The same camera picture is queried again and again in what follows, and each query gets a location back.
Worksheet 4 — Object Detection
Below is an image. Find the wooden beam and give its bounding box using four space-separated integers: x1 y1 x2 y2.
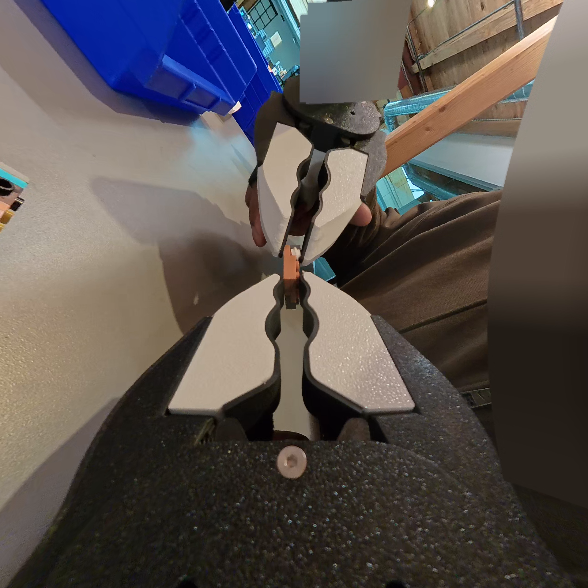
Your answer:
379 14 559 180

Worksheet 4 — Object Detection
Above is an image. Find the person's right hand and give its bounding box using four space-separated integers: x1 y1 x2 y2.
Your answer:
245 183 373 248

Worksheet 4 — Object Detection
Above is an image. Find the multicoloured brick model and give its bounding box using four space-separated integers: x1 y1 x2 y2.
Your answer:
0 162 29 233

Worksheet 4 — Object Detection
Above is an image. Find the grey desk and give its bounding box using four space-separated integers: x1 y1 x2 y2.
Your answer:
0 0 341 520

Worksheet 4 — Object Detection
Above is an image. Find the blue plastic bin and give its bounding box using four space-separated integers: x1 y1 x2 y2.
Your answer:
227 4 284 145
40 0 259 116

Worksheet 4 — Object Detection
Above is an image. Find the small brick assembly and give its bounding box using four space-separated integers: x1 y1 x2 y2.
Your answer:
282 244 303 310

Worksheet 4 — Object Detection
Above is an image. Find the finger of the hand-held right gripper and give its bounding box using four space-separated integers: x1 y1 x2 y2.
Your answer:
255 121 315 259
300 149 369 266

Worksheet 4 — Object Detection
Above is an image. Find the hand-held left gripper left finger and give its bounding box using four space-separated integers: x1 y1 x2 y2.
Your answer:
167 273 282 416

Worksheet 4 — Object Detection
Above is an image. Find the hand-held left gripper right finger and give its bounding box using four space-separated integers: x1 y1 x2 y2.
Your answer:
301 272 416 417

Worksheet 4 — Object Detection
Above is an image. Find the metal air duct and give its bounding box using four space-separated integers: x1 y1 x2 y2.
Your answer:
383 80 536 129

